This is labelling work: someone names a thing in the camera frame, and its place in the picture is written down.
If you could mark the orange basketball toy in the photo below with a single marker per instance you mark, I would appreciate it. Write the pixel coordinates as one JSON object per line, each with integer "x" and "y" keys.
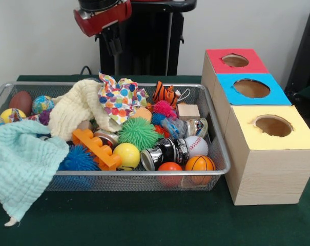
{"x": 199, "y": 162}

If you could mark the mint green cloth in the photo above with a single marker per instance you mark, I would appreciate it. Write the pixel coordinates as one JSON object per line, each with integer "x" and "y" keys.
{"x": 21, "y": 164}

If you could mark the orange toy brick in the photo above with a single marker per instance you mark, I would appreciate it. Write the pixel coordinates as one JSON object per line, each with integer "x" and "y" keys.
{"x": 98, "y": 148}

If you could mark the red orange ball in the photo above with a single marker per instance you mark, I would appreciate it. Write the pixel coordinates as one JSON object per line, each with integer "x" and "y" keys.
{"x": 170, "y": 166}

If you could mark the dark green table cloth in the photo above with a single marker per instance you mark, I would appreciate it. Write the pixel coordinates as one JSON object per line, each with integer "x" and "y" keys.
{"x": 144, "y": 220}

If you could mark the cream waffle cloth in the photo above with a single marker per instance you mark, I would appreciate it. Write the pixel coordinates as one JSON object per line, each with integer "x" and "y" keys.
{"x": 72, "y": 110}

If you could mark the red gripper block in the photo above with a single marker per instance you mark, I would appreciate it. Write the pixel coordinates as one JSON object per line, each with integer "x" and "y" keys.
{"x": 103, "y": 20}

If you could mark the blue spiky ball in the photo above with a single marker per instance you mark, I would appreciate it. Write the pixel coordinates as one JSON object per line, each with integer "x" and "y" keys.
{"x": 79, "y": 160}

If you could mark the black floor stand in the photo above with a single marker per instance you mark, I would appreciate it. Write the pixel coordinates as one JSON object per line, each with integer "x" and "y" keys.
{"x": 306, "y": 51}

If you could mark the yellow smiley ball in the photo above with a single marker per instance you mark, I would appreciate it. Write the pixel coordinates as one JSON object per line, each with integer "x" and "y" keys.
{"x": 127, "y": 153}

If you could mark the white baseball toy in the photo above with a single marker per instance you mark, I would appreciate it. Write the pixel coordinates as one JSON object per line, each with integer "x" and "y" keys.
{"x": 197, "y": 144}

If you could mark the polka dot paper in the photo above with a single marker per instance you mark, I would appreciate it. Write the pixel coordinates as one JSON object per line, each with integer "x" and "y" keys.
{"x": 119, "y": 102}

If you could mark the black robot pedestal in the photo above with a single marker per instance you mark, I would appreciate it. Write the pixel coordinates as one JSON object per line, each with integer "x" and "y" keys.
{"x": 154, "y": 38}

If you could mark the side table green cloth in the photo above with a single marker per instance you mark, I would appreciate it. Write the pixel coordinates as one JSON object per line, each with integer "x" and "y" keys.
{"x": 309, "y": 92}

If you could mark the green spiky ball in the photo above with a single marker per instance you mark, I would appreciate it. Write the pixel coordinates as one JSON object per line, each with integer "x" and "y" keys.
{"x": 139, "y": 132}

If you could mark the clear mesh bin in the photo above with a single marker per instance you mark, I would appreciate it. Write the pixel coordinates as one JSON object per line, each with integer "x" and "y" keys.
{"x": 134, "y": 182}

